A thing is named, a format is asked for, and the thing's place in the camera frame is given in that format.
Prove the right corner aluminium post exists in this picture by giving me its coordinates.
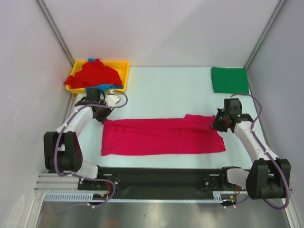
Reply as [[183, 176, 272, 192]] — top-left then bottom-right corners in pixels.
[[244, 0, 287, 70]]

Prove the slotted cable duct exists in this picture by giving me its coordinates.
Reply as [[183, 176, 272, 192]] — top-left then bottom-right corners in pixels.
[[44, 192, 232, 203]]

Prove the aluminium frame rail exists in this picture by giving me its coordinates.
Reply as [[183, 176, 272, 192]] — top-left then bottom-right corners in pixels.
[[33, 173, 293, 193]]

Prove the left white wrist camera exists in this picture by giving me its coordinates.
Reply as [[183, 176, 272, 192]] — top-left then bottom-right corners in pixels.
[[105, 90, 121, 107]]

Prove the magenta t shirt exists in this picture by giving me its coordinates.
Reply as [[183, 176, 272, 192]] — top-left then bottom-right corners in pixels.
[[101, 114, 226, 156]]

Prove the blue t shirt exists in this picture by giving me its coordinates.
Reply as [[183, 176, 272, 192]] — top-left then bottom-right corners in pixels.
[[82, 58, 124, 92]]

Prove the left corner aluminium post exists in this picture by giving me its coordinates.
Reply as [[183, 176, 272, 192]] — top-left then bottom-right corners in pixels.
[[34, 0, 75, 66]]

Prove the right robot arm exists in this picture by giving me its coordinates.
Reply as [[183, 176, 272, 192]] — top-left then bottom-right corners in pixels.
[[211, 98, 291, 200]]

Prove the red t shirt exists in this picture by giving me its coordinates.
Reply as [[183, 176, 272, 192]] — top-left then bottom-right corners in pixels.
[[64, 59, 123, 90]]

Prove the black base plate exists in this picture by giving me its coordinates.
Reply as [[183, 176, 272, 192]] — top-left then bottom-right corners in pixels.
[[47, 166, 250, 200]]

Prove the corner aluminium post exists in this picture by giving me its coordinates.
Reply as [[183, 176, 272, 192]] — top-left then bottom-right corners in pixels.
[[34, 0, 75, 66], [244, 0, 287, 70]]

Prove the yellow plastic bin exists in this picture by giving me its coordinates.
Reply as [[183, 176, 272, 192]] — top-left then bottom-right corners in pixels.
[[66, 60, 130, 94]]

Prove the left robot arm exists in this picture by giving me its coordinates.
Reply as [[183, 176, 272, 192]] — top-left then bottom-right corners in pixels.
[[43, 88, 120, 190]]

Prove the folded green t shirt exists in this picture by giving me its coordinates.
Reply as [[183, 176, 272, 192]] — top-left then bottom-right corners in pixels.
[[211, 67, 249, 94]]

